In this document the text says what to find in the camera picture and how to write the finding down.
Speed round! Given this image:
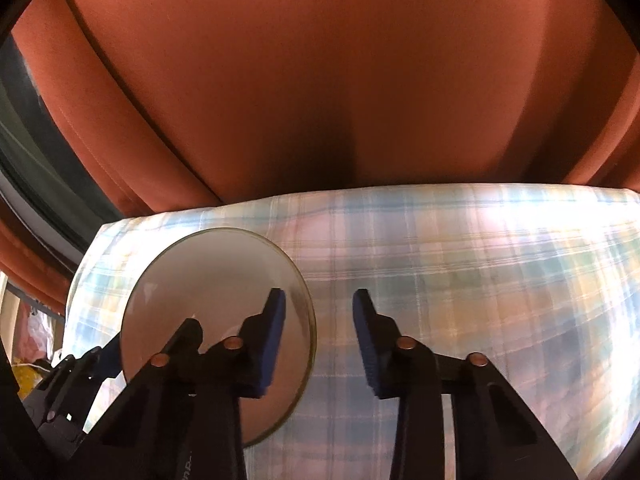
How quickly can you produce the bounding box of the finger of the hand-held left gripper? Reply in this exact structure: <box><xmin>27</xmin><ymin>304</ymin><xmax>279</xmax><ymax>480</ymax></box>
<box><xmin>47</xmin><ymin>332</ymin><xmax>123</xmax><ymax>398</ymax></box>
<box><xmin>27</xmin><ymin>390</ymin><xmax>101</xmax><ymax>443</ymax></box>

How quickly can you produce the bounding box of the plaid tablecloth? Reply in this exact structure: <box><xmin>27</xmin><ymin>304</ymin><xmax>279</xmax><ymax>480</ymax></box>
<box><xmin>64</xmin><ymin>182</ymin><xmax>640</xmax><ymax>480</ymax></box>

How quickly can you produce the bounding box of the orange curtain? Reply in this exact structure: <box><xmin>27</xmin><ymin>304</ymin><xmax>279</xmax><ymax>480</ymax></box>
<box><xmin>0</xmin><ymin>0</ymin><xmax>640</xmax><ymax>313</ymax></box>

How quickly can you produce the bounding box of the clear glass plate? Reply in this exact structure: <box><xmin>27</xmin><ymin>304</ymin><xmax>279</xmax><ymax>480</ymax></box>
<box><xmin>120</xmin><ymin>227</ymin><xmax>318</xmax><ymax>448</ymax></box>

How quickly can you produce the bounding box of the pink plastic bag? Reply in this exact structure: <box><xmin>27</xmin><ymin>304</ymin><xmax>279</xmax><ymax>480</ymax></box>
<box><xmin>19</xmin><ymin>307</ymin><xmax>57</xmax><ymax>363</ymax></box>

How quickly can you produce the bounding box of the dark window frame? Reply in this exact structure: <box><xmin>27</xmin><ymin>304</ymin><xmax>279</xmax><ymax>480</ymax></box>
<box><xmin>0</xmin><ymin>35</ymin><xmax>103</xmax><ymax>273</ymax></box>

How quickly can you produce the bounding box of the yellow object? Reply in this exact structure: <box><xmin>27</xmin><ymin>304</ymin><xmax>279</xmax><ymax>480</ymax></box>
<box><xmin>11</xmin><ymin>362</ymin><xmax>47</xmax><ymax>398</ymax></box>

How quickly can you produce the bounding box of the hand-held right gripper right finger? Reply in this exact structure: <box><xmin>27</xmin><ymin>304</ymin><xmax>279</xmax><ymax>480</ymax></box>
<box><xmin>352</xmin><ymin>289</ymin><xmax>566</xmax><ymax>480</ymax></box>

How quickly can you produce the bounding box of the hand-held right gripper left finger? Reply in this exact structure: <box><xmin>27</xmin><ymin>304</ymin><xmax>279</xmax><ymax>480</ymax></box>
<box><xmin>87</xmin><ymin>287</ymin><xmax>288</xmax><ymax>480</ymax></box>

